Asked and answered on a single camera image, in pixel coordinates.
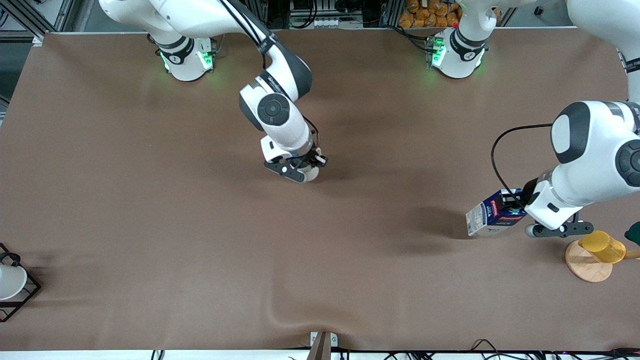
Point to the small white power strip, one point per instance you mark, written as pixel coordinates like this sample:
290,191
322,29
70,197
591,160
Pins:
326,22

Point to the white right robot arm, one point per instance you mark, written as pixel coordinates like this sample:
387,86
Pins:
280,125

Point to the dark green object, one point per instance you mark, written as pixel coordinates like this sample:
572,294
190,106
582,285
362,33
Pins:
634,234

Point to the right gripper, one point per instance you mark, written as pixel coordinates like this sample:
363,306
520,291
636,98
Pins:
312,156

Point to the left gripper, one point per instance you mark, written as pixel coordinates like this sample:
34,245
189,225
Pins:
520,198

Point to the yellow plastic cup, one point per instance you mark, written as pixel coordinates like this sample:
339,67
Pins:
602,247

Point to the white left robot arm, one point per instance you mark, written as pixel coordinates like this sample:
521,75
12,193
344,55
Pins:
595,150

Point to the blue white milk carton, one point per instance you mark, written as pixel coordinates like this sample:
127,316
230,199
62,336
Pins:
487,217

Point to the round wooden board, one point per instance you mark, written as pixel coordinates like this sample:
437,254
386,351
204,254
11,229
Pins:
585,267

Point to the bag of orange buns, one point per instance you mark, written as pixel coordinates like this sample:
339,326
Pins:
430,12

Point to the white cup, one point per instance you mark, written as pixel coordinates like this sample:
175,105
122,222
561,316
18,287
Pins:
10,282

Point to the brown table cover sheet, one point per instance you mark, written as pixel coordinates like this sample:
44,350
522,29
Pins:
200,240

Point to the aluminium frame profile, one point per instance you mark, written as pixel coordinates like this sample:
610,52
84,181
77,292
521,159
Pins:
60,15

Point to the grey metal mount bracket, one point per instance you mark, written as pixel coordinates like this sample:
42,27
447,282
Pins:
323,345

